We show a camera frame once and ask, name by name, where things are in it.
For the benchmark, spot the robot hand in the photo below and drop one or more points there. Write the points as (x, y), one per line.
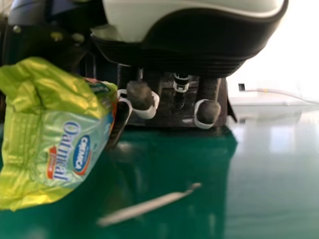
(189, 35)

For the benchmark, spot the yellow-green biscuit packet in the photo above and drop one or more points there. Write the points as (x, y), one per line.
(49, 124)

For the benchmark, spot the white socket strip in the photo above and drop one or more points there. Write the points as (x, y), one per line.
(269, 99)

